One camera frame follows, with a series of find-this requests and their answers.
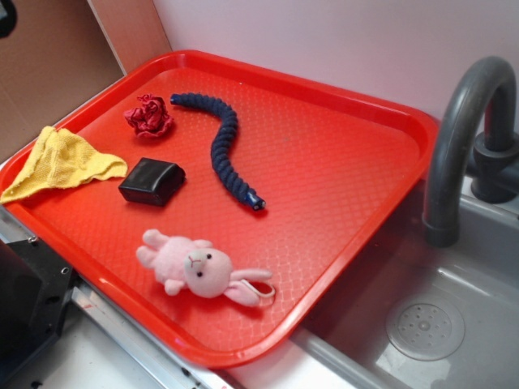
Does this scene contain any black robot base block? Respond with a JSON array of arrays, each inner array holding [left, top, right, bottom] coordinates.
[[1, 240, 76, 381]]

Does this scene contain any pink plush bunny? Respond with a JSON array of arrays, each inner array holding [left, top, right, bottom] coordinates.
[[136, 229, 276, 307]]

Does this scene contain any red plastic tray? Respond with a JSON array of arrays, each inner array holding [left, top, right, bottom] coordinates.
[[7, 51, 437, 369]]

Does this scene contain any small black box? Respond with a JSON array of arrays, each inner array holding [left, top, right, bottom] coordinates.
[[118, 157, 186, 207]]

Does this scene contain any crumpled red cloth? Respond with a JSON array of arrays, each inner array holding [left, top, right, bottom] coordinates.
[[123, 93, 174, 139]]

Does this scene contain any grey plastic sink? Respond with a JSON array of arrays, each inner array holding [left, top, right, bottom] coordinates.
[[292, 185, 518, 388]]

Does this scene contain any yellow knitted cloth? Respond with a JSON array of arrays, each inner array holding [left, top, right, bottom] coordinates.
[[1, 126, 128, 204]]

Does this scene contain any grey curved faucet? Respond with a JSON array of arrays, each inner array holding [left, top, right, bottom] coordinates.
[[422, 56, 518, 247]]

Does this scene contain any brown cardboard box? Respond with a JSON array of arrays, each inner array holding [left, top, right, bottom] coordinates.
[[1, 1, 171, 160]]

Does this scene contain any black object top left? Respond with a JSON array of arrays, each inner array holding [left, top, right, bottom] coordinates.
[[0, 0, 18, 39]]

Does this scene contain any dark blue braided rope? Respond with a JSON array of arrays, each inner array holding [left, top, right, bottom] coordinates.
[[169, 92, 268, 213]]

